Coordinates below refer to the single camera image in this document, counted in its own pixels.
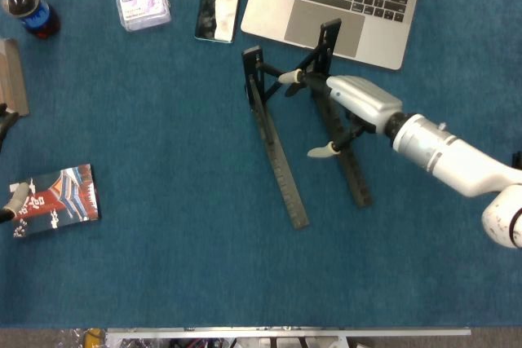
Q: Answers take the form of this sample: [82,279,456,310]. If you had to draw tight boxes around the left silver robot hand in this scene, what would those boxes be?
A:
[0,103,30,225]

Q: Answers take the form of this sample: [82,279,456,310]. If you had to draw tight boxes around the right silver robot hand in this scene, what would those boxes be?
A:
[278,68,405,161]

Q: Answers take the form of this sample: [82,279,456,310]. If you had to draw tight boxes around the black folding laptop stand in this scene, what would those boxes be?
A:
[241,17,374,230]

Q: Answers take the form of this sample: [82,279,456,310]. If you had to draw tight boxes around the silver laptop computer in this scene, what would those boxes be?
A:
[240,0,429,71]

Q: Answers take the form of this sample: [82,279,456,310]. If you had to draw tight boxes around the grey block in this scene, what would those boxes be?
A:
[0,37,30,117]

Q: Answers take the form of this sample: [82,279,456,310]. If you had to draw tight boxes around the red printed book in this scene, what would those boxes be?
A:
[8,163,102,239]

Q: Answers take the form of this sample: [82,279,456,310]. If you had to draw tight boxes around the teal table cloth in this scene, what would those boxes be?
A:
[0,0,522,329]

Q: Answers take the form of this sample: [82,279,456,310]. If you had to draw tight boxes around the black smartphone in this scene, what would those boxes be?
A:
[193,0,245,44]

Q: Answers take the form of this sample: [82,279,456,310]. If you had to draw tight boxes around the cola bottle with blue cap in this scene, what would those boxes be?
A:
[0,0,61,40]

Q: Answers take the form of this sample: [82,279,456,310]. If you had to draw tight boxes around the clear plastic wipes box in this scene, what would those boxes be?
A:
[116,0,172,33]

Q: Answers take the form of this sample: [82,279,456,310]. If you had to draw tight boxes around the aluminium table edge rail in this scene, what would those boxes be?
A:
[106,326,472,339]

